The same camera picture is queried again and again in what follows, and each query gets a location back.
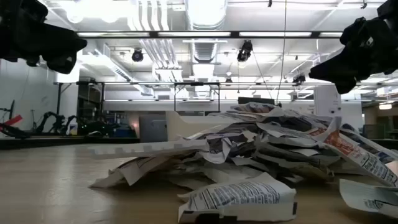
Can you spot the white packet fine text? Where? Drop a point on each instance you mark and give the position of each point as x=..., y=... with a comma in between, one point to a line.
x=280, y=133

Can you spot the black rectangular rig frame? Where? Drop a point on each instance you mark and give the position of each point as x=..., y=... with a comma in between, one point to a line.
x=196, y=84

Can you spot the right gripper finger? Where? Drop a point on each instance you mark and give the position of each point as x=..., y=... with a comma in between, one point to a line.
x=342, y=65
x=345, y=86

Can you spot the packet dark blue print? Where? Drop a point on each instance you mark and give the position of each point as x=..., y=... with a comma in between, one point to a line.
x=370, y=143

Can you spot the round ceiling air duct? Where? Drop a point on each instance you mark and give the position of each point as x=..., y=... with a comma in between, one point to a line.
x=206, y=14

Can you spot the LED light bar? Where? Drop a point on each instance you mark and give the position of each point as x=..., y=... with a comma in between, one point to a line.
x=275, y=34
x=194, y=34
x=331, y=34
x=112, y=34

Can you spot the black background monitor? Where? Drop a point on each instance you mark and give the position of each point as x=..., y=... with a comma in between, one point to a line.
x=255, y=100

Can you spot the packet blue red print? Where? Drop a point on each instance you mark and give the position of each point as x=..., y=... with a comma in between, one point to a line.
x=253, y=108

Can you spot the long white packet strip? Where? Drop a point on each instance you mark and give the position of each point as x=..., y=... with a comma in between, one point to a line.
x=140, y=149

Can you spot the white background bottle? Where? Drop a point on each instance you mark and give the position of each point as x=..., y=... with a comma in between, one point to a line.
x=73, y=130

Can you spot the black ceiling spotlight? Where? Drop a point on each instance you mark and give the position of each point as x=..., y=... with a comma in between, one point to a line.
x=299, y=79
x=137, y=55
x=32, y=63
x=245, y=51

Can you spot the dark shaded packet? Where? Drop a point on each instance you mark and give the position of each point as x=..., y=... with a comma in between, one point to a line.
x=295, y=123

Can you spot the glowing wall lamp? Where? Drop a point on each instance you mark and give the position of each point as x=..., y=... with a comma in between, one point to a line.
x=385, y=106

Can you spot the dark translucent plastic bin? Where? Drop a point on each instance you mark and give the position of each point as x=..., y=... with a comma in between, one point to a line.
x=152, y=129

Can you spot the black aluminium table frame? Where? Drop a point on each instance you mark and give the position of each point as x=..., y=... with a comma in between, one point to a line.
x=46, y=142

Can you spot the tall black rig frame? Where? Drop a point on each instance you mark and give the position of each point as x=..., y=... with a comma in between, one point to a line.
x=58, y=102

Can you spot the white packet small logo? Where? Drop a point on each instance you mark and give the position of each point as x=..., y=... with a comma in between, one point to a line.
x=367, y=196

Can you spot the white square column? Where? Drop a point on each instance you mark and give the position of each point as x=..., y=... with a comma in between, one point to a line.
x=325, y=102

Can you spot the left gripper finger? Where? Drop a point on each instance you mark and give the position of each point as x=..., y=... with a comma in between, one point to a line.
x=62, y=43
x=62, y=63

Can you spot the black background machine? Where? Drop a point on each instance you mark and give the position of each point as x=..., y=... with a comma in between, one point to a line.
x=93, y=129

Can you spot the red background object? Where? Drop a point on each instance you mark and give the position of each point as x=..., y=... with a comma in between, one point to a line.
x=14, y=120

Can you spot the white plastic bin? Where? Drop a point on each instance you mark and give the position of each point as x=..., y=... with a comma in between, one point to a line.
x=182, y=129

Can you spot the black background robot arm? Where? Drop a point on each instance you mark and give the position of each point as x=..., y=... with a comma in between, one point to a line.
x=60, y=127

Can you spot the white packet dense text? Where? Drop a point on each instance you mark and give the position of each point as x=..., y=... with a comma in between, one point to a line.
x=236, y=196

